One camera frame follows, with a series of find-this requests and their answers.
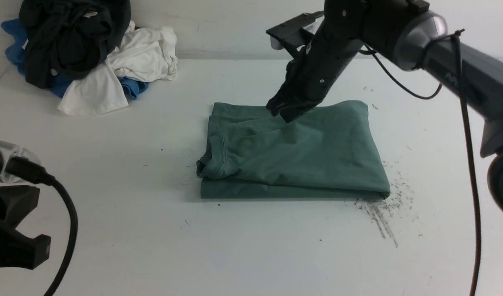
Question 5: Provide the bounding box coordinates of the black crumpled garment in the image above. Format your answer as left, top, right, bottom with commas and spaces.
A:
19, 0, 131, 89

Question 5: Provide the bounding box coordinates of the white crumpled garment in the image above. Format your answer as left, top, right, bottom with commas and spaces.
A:
58, 22, 178, 116

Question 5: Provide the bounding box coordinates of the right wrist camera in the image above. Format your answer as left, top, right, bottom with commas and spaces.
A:
266, 11, 324, 56

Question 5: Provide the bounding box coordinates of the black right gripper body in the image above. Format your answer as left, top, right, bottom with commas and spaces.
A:
266, 22, 364, 123

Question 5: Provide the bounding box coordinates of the right black camera cable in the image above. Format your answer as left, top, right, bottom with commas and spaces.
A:
358, 29, 482, 296

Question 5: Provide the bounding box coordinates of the black camera cable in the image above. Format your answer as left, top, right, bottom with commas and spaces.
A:
5, 156, 79, 296
358, 29, 482, 296

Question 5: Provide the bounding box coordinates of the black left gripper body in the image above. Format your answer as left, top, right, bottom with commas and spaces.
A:
0, 185, 51, 270

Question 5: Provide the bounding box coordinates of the left black camera cable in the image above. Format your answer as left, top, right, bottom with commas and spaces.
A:
5, 156, 79, 296

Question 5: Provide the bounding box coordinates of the blue crumpled garment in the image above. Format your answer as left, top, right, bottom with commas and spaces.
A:
0, 18, 148, 100

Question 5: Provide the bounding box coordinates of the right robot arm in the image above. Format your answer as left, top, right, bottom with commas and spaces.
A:
266, 0, 503, 211

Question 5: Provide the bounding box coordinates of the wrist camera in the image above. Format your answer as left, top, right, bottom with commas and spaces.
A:
0, 140, 41, 184
266, 11, 324, 56

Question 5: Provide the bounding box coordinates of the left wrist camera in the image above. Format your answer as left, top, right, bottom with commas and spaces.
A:
0, 140, 41, 184

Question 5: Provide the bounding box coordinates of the green long-sleeved shirt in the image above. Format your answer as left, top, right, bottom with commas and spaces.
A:
197, 100, 391, 200

